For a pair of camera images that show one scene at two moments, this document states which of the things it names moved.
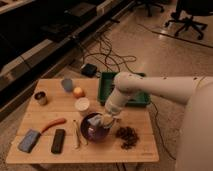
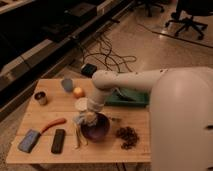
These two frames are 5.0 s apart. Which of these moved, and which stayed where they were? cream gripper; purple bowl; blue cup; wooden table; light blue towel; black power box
Moved: light blue towel; cream gripper
Stayed: black power box; purple bowl; blue cup; wooden table
